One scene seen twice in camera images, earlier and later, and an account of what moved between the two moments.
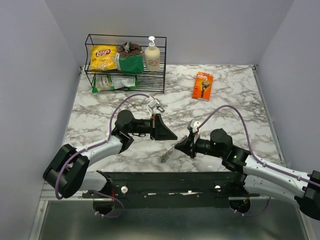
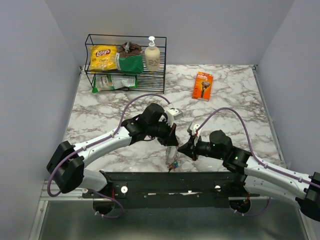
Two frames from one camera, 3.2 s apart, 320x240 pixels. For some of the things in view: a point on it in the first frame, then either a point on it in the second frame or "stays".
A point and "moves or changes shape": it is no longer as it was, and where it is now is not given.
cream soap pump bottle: (152, 56) stays
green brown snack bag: (129, 57) stays
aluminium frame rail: (49, 194) stays
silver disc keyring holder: (171, 148) moves or changes shape
